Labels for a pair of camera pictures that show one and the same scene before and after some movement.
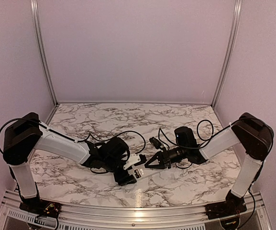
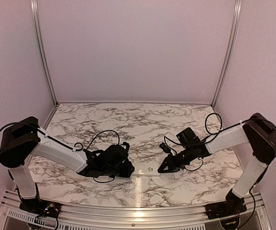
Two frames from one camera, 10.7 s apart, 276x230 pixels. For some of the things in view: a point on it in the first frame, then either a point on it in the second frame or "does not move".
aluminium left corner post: [34, 11] does not move
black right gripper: [163, 159] -> [171, 167]
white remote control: [140, 171] does not move
